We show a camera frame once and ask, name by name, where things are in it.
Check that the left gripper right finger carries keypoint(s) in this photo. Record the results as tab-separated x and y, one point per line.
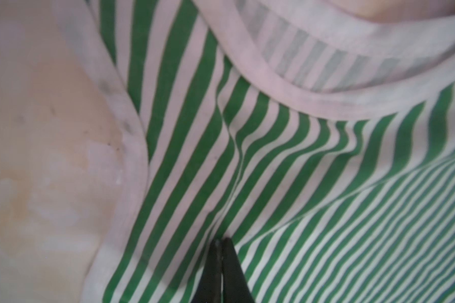
233	276

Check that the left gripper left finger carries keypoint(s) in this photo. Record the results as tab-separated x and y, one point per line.
209	287

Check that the green white striped garment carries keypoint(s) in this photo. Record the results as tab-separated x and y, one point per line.
318	143

